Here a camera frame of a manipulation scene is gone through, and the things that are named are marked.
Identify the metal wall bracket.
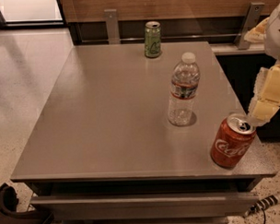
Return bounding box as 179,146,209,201
104,8,121,45
234,2,264,51

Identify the dark chair at corner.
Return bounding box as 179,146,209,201
0,183,53,224

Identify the green soda can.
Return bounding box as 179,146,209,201
144,21,161,58

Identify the clear plastic water bottle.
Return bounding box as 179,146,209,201
168,53,201,126

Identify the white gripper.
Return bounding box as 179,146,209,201
244,3,280,126

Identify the red coke can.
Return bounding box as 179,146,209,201
210,113,256,168

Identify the right metal wall bracket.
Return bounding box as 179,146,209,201
234,2,264,51

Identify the striped cable on floor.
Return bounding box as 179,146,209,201
242,190,280,219

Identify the left metal wall bracket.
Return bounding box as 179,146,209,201
104,8,121,45

